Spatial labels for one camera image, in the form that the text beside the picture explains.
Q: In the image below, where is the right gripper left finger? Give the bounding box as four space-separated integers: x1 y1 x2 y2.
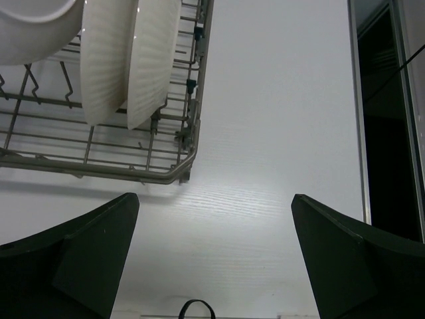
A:
1 193 139 318

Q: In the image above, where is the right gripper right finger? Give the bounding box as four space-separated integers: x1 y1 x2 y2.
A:
291 194 424 318

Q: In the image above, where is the floral plate brown rim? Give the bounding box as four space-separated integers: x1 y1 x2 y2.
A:
80 0 138 126
127 0 182 130

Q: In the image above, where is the white plate orange sunburst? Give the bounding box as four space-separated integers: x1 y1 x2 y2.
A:
1 1 84 65

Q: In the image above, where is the grey wire dish rack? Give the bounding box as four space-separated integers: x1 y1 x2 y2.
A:
1 1 214 185

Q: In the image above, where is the black wall cable white plug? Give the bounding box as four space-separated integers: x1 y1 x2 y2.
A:
364 45 425 104

